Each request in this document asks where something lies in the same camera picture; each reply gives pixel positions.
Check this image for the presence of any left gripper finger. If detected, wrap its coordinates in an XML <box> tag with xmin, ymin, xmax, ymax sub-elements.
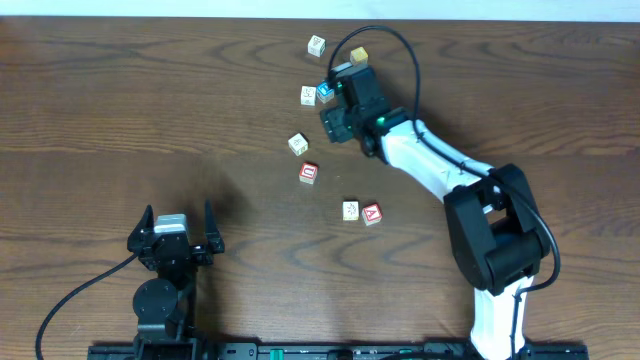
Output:
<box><xmin>130</xmin><ymin>205</ymin><xmax>154</xmax><ymax>240</ymax></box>
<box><xmin>204</xmin><ymin>200</ymin><xmax>220</xmax><ymax>246</ymax></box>

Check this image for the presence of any red U block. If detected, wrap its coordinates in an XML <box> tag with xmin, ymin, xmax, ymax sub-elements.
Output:
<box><xmin>299</xmin><ymin>162</ymin><xmax>319</xmax><ymax>184</ymax></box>

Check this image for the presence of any white block yellow side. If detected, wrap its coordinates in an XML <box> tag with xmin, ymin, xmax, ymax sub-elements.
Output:
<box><xmin>342</xmin><ymin>201</ymin><xmax>360</xmax><ymax>221</ymax></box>

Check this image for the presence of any red A block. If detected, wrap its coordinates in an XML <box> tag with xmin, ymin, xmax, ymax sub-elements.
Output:
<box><xmin>361</xmin><ymin>203</ymin><xmax>383</xmax><ymax>226</ymax></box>

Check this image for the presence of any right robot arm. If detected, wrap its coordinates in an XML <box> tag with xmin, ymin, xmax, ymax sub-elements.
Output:
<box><xmin>320</xmin><ymin>106</ymin><xmax>561</xmax><ymax>359</ymax></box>

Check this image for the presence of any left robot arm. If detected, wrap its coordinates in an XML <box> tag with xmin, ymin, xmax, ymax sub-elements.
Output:
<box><xmin>127</xmin><ymin>201</ymin><xmax>225</xmax><ymax>359</ymax></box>

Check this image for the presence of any blue top block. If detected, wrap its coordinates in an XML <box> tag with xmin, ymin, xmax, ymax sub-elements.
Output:
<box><xmin>316</xmin><ymin>81</ymin><xmax>334</xmax><ymax>104</ymax></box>

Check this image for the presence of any white block number four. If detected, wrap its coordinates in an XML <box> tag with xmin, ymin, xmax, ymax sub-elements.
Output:
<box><xmin>300</xmin><ymin>86</ymin><xmax>316</xmax><ymax>106</ymax></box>

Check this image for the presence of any white dragonfly block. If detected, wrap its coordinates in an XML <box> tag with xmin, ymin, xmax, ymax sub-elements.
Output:
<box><xmin>288</xmin><ymin>133</ymin><xmax>309</xmax><ymax>156</ymax></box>

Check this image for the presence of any yellow top block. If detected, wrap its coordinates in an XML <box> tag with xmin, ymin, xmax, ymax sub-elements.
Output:
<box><xmin>349</xmin><ymin>47</ymin><xmax>369</xmax><ymax>66</ymax></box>

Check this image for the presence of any white block top left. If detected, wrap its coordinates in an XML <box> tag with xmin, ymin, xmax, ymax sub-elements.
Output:
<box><xmin>307</xmin><ymin>35</ymin><xmax>326</xmax><ymax>57</ymax></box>

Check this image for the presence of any left black cable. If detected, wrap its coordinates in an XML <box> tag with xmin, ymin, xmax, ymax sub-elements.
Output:
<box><xmin>34</xmin><ymin>252</ymin><xmax>141</xmax><ymax>360</ymax></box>

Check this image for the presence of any black cable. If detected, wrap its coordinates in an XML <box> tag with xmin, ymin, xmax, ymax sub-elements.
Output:
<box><xmin>34</xmin><ymin>252</ymin><xmax>141</xmax><ymax>360</ymax></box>
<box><xmin>325</xmin><ymin>25</ymin><xmax>562</xmax><ymax>360</ymax></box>

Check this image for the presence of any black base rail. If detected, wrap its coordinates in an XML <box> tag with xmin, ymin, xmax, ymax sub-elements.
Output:
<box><xmin>87</xmin><ymin>340</ymin><xmax>591</xmax><ymax>360</ymax></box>

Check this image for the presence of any right black cable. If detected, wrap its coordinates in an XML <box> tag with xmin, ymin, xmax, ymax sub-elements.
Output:
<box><xmin>325</xmin><ymin>25</ymin><xmax>562</xmax><ymax>360</ymax></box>

